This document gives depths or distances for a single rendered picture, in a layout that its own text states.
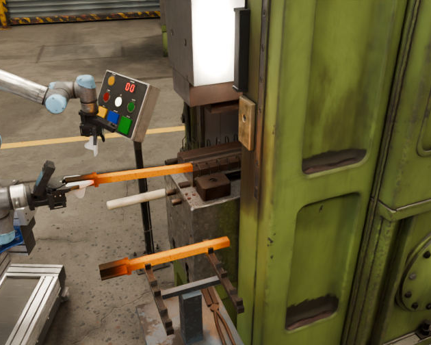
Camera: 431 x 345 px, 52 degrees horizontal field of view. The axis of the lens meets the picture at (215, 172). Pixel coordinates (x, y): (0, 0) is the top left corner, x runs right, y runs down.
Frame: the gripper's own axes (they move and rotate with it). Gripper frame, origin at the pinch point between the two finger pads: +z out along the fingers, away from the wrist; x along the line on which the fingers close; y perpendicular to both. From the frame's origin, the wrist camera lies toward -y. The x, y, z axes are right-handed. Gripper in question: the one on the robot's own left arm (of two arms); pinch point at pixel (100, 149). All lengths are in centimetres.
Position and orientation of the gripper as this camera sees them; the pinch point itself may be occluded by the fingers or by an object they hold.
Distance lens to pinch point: 217.1
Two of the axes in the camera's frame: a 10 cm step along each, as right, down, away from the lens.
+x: -0.4, 5.1, -8.6
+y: -10.0, -0.2, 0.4
